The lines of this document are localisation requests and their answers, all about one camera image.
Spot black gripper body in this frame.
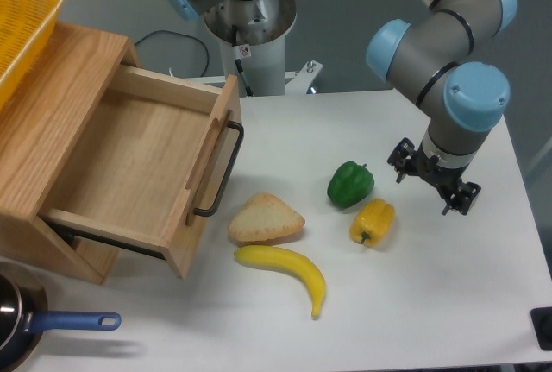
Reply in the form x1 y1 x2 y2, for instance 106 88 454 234
411 148 466 194

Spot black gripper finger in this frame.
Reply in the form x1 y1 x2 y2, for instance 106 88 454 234
387 137 417 183
440 180 481 215

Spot yellow bell pepper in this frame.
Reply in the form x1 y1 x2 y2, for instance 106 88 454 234
349 199 396 248

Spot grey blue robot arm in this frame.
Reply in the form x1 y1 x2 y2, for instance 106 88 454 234
167 0 518 214

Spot green bell pepper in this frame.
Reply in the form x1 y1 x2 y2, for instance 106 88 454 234
327 161 375 209

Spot triangular bread slice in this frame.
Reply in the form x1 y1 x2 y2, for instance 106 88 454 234
228 192 305 243

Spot yellow banana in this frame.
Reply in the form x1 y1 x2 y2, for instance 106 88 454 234
234 245 327 319

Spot open wooden drawer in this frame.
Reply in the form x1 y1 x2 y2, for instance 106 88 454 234
40 66 242 278

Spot wooden drawer cabinet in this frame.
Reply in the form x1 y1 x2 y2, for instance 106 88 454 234
1 22 141 284

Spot yellow plastic basket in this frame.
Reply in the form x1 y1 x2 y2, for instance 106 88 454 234
1 0 65 106

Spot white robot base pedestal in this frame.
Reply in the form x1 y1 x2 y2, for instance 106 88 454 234
204 0 323 98

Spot black drawer handle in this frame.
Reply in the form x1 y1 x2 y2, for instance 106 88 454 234
192 120 245 218

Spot black cable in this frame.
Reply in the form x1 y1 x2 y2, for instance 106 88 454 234
135 29 210 78

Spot blue handled frying pan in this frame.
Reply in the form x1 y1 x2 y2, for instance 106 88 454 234
1 262 122 371

